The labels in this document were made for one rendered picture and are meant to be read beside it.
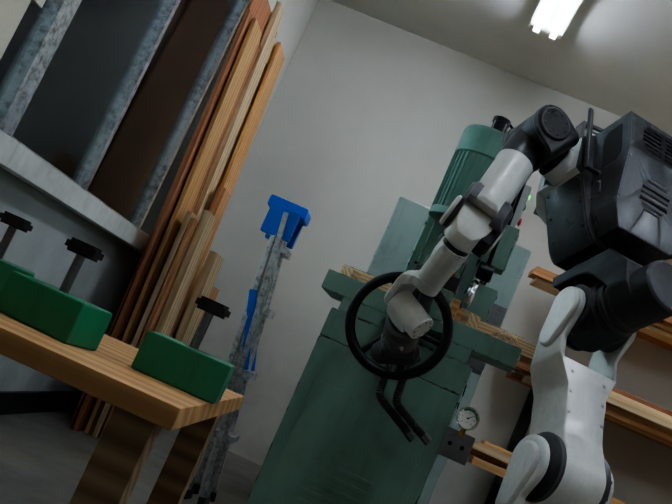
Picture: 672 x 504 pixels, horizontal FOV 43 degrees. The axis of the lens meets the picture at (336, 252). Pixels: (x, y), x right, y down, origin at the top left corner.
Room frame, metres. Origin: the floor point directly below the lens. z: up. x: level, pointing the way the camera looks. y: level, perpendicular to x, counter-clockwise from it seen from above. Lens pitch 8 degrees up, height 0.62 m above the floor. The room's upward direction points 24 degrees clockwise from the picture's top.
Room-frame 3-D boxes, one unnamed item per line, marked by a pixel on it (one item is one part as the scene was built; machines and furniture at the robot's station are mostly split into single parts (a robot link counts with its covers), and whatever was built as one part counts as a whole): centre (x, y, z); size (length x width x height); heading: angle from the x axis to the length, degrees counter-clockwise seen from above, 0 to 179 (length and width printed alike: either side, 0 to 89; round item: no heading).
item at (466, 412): (2.33, -0.51, 0.65); 0.06 x 0.04 x 0.08; 78
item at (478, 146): (2.59, -0.30, 1.35); 0.18 x 0.18 x 0.31
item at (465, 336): (2.48, -0.31, 0.87); 0.61 x 0.30 x 0.06; 78
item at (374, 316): (2.53, -0.29, 0.82); 0.40 x 0.21 x 0.04; 78
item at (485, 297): (2.74, -0.49, 1.02); 0.09 x 0.07 x 0.12; 78
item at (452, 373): (2.71, -0.33, 0.76); 0.57 x 0.45 x 0.09; 168
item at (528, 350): (2.57, -0.40, 0.92); 0.62 x 0.02 x 0.04; 78
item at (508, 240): (2.77, -0.49, 1.22); 0.09 x 0.08 x 0.15; 168
